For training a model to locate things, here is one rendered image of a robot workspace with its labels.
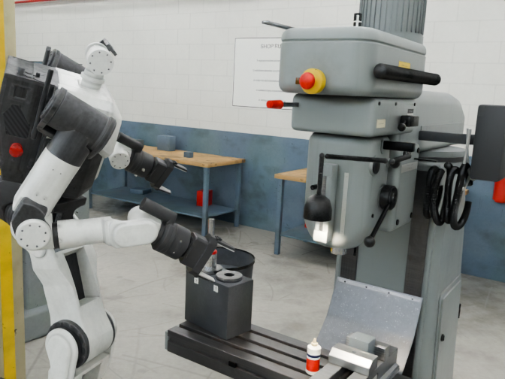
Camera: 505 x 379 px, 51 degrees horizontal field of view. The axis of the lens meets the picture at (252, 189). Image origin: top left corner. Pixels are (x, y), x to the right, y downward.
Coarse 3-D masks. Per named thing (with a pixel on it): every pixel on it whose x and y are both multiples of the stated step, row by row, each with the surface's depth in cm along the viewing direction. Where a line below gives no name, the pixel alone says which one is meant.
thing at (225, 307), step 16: (208, 272) 184; (224, 272) 184; (192, 288) 187; (208, 288) 181; (224, 288) 175; (240, 288) 178; (192, 304) 188; (208, 304) 182; (224, 304) 176; (240, 304) 180; (192, 320) 189; (208, 320) 183; (224, 320) 177; (240, 320) 181; (224, 336) 178
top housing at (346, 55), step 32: (288, 32) 132; (320, 32) 127; (352, 32) 122; (384, 32) 129; (288, 64) 132; (320, 64) 127; (352, 64) 123; (416, 64) 149; (384, 96) 136; (416, 96) 156
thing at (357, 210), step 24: (312, 144) 147; (336, 144) 142; (360, 144) 139; (312, 168) 147; (360, 168) 140; (384, 168) 149; (312, 192) 148; (336, 192) 144; (360, 192) 141; (336, 216) 144; (360, 216) 143; (336, 240) 145; (360, 240) 147
